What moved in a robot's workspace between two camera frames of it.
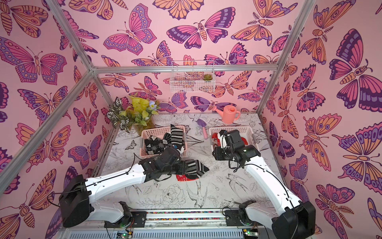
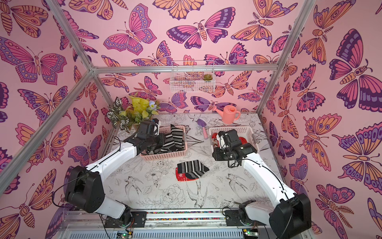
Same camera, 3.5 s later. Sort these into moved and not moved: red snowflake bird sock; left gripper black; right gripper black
Moved: left gripper black
Not moved: right gripper black; red snowflake bird sock
